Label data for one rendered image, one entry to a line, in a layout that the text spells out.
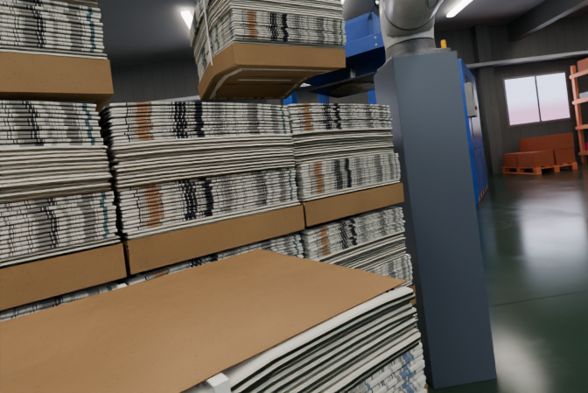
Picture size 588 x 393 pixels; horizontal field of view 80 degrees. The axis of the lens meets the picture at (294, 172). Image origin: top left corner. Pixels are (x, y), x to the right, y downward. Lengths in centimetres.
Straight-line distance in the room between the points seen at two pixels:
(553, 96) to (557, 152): 213
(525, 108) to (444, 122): 844
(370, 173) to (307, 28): 36
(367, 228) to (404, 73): 55
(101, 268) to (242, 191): 22
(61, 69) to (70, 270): 23
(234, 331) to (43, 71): 37
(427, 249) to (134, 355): 96
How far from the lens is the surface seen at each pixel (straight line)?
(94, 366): 30
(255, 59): 80
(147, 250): 50
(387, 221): 79
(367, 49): 262
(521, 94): 958
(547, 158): 815
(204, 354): 27
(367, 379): 32
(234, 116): 56
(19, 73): 51
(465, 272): 121
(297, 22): 86
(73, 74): 51
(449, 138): 115
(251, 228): 56
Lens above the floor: 71
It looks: 1 degrees down
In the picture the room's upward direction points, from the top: 7 degrees counter-clockwise
